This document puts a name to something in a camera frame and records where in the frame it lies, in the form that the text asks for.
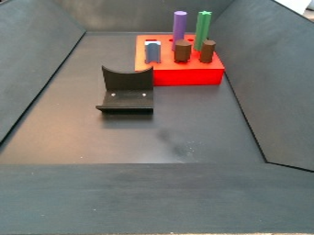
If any purple cylinder peg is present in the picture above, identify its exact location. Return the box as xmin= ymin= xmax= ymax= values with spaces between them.
xmin=172 ymin=11 xmax=187 ymax=42

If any red peg board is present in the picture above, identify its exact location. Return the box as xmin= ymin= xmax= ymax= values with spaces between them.
xmin=135 ymin=35 xmax=224 ymax=86

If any brown round peg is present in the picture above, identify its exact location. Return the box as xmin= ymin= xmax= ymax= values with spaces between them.
xmin=200 ymin=39 xmax=216 ymax=63

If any black curved holder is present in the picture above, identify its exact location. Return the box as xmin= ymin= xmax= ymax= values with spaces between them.
xmin=96 ymin=67 xmax=154 ymax=112

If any blue arch peg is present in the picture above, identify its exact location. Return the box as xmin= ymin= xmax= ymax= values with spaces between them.
xmin=144 ymin=40 xmax=160 ymax=63

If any brown hexagon peg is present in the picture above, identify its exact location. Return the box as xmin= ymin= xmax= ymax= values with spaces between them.
xmin=174 ymin=39 xmax=191 ymax=62

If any green star peg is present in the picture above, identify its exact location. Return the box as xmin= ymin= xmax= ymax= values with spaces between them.
xmin=194 ymin=11 xmax=212 ymax=50

